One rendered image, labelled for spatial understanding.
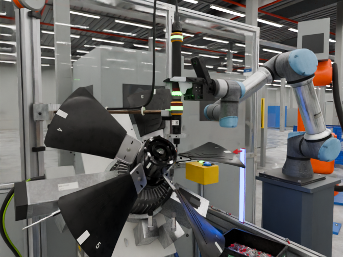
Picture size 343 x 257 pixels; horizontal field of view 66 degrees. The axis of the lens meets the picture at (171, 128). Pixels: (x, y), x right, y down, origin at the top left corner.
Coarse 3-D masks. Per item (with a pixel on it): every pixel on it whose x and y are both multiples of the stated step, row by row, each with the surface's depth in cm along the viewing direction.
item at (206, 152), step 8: (208, 144) 114; (216, 144) 114; (184, 152) 102; (192, 152) 103; (200, 152) 102; (208, 152) 102; (216, 152) 104; (224, 152) 106; (208, 160) 95; (216, 160) 96; (224, 160) 98; (232, 160) 101
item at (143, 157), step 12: (144, 144) 85; (156, 144) 87; (168, 144) 90; (144, 156) 83; (156, 156) 84; (168, 156) 86; (132, 168) 90; (144, 168) 85; (156, 168) 83; (168, 168) 85; (156, 180) 91
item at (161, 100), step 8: (128, 96) 112; (136, 96) 111; (144, 96) 110; (160, 96) 109; (168, 96) 108; (136, 104) 109; (152, 104) 106; (160, 104) 105; (168, 104) 105; (136, 120) 105; (144, 120) 103; (152, 120) 101; (160, 120) 100; (144, 128) 100; (152, 128) 99; (160, 128) 97
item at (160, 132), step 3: (162, 129) 97; (153, 132) 98; (156, 132) 98; (159, 132) 97; (162, 132) 96; (144, 135) 99; (147, 135) 99; (150, 135) 98; (153, 135) 97; (156, 135) 97; (162, 135) 95; (144, 138) 99; (147, 138) 98
